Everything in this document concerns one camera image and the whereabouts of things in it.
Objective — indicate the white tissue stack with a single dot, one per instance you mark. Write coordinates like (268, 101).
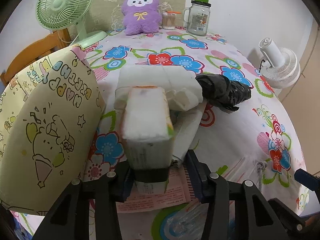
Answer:
(182, 90)

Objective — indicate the floral tablecloth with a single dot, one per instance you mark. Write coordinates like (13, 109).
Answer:
(257, 142)

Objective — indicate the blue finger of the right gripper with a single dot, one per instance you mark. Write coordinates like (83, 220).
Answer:
(308, 180)

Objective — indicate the white standing fan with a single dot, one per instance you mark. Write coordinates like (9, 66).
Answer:
(282, 67)

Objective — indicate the pink paper packet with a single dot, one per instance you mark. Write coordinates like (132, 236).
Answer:
(179, 191)

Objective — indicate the glass jar with green cup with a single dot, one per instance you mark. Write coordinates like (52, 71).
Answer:
(198, 17)

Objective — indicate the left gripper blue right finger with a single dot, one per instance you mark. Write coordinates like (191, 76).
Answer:
(200, 177)

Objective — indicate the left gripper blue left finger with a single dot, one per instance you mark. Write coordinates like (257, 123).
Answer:
(120, 182)

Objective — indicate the cotton swab jar orange lid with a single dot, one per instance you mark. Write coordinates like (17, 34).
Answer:
(169, 19)

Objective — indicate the purple plush toy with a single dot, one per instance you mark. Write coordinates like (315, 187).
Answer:
(141, 16)

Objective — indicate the beige door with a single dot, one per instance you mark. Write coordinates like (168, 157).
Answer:
(301, 102)

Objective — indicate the black plastic bag bundle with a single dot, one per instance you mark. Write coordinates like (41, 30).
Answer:
(223, 92)

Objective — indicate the green desk fan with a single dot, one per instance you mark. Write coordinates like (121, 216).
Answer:
(56, 15)

